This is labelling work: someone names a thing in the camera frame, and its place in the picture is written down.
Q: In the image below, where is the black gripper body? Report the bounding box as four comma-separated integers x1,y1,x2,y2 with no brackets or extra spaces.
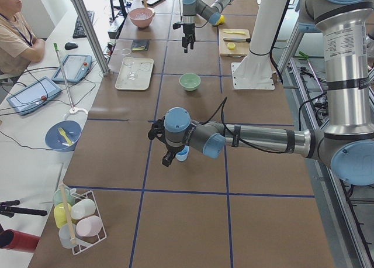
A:
183,23,195,39
164,144,185,160

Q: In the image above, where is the light blue cup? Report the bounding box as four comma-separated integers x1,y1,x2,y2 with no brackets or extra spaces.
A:
175,146,189,162

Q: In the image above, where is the green bowl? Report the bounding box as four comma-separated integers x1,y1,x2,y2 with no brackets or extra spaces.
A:
179,73,201,91

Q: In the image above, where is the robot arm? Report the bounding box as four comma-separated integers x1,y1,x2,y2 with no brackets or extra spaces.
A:
173,0,234,53
160,0,373,185

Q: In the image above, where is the pink bowl with ice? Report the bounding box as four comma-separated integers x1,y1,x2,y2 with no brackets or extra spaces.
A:
128,8,155,29

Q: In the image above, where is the blue bowl with fork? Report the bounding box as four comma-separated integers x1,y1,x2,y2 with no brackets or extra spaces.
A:
45,121,82,152

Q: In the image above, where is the yellow lemon rear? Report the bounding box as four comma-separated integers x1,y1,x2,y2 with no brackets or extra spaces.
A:
217,15,225,25

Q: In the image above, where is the steel muddler black tip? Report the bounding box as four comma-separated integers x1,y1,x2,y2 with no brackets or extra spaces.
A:
223,37,251,43

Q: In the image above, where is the lemon half slice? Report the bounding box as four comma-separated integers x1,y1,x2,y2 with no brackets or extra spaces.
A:
227,42,236,50

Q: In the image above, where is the bamboo cutting board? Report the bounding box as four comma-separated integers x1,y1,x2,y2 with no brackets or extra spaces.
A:
219,29,251,57

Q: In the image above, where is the grey folded cloth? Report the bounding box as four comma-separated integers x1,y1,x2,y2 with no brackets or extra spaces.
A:
130,39,150,51

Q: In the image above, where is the yellow plastic knife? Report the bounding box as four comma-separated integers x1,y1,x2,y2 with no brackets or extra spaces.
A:
223,30,246,35

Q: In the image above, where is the cream bear tray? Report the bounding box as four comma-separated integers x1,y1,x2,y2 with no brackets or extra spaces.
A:
115,57,154,91

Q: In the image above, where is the clear wine glass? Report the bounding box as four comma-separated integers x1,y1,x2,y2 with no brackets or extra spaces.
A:
122,56,137,80

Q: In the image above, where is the glass petri dish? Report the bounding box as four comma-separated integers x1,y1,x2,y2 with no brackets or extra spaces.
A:
120,49,132,57

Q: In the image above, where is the black keyboard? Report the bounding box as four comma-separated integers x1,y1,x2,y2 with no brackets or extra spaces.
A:
72,9,95,39

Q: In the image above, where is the far teach pendant tablet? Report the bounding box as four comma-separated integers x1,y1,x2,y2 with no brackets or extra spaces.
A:
61,54,93,84

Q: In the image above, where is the teach pendant tablet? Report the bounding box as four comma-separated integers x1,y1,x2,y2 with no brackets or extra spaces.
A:
6,77,61,116
61,54,93,84

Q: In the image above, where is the black computer mouse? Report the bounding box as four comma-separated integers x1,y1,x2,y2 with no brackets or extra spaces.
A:
64,42,78,50

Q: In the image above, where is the rod with green tip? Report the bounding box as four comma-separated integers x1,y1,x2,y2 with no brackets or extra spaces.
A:
53,43,88,120

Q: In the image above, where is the near teach pendant tablet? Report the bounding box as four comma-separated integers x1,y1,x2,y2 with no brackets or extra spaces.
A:
6,77,61,116

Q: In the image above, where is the seated person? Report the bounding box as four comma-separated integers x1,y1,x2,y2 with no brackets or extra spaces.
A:
1,0,45,77

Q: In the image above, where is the black tripod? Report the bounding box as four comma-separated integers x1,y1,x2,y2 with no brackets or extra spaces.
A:
1,200,48,218

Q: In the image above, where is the red cylinder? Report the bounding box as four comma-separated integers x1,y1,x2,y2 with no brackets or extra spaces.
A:
1,229,40,253

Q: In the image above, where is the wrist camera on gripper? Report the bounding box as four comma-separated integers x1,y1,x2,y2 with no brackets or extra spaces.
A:
148,119,165,143
172,22,184,30

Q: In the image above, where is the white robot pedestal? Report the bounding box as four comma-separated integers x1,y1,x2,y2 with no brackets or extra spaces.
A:
232,0,290,90

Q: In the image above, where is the aluminium frame post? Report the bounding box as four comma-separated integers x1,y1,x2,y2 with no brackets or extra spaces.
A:
70,0,110,76

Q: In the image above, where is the white wire cup rack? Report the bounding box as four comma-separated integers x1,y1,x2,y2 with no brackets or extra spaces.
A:
53,184,108,255

